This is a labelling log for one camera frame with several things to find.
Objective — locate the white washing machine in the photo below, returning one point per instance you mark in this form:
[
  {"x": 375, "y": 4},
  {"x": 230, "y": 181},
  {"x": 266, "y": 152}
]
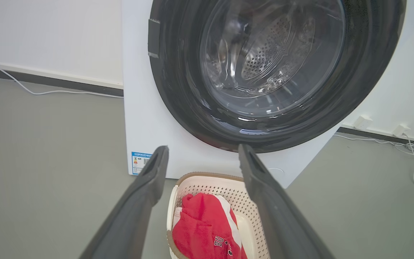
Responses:
[{"x": 149, "y": 118}]

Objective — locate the blue energy label sticker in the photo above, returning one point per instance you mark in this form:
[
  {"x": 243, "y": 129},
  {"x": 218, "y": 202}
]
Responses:
[{"x": 139, "y": 162}]

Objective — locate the red and white garment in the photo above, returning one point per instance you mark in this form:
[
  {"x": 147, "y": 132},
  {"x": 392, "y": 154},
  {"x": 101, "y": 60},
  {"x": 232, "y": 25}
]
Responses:
[{"x": 201, "y": 230}]

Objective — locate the white wall plug adapter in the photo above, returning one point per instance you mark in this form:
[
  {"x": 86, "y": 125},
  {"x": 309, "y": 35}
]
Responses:
[{"x": 401, "y": 130}]

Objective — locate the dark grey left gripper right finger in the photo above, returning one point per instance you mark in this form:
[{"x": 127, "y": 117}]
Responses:
[{"x": 282, "y": 219}]

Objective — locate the white wall socket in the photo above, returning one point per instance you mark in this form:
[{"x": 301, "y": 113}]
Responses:
[{"x": 362, "y": 122}]

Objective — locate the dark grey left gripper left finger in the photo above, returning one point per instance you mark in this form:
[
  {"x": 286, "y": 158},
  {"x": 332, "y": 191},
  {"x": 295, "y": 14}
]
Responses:
[{"x": 131, "y": 216}]

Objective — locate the white perforated laundry basket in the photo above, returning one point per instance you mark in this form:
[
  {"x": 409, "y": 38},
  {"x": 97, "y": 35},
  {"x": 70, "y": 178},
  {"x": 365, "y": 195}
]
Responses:
[{"x": 225, "y": 201}]

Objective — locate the black round washer door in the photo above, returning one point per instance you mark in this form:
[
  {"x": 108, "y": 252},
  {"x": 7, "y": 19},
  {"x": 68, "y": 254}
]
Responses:
[{"x": 275, "y": 75}]

